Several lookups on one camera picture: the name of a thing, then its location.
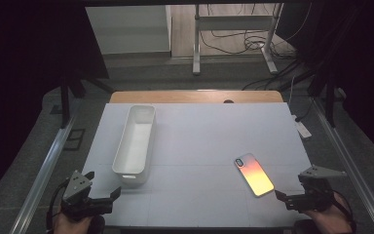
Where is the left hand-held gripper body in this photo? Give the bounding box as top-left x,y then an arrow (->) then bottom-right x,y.
59,170 -> 115,223

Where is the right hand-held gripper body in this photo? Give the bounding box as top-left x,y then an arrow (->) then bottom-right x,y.
285,165 -> 348,214

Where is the orange pink gradient phone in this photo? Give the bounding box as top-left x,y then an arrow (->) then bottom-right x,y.
234,152 -> 276,198

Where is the white oblong plastic bin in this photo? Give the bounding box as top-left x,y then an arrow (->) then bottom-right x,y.
111,103 -> 157,186

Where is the person's right hand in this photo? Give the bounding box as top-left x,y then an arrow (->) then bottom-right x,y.
302,194 -> 355,234

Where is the person's left hand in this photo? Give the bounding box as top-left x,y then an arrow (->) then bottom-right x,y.
53,213 -> 94,234

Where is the white power strip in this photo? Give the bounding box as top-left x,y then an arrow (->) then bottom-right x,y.
291,113 -> 313,139

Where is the black metal stand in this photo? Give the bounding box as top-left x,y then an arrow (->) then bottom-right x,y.
306,69 -> 340,129
58,69 -> 115,129

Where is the white table cover board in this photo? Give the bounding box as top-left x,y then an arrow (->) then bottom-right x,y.
82,102 -> 314,229

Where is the wooden table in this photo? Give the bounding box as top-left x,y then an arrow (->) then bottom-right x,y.
109,90 -> 285,104

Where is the black curtain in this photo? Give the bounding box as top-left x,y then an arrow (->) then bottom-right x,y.
277,0 -> 374,167
0,0 -> 110,209

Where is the white cabinet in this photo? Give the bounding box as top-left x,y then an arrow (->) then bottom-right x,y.
85,4 -> 173,56

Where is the aluminium floor rail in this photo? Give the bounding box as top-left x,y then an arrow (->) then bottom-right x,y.
9,115 -> 79,234
311,97 -> 374,234

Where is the tangle of black floor cables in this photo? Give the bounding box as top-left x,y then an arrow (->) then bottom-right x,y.
200,3 -> 313,93

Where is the white metal desk frame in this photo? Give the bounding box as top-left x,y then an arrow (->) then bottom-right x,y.
192,3 -> 284,77

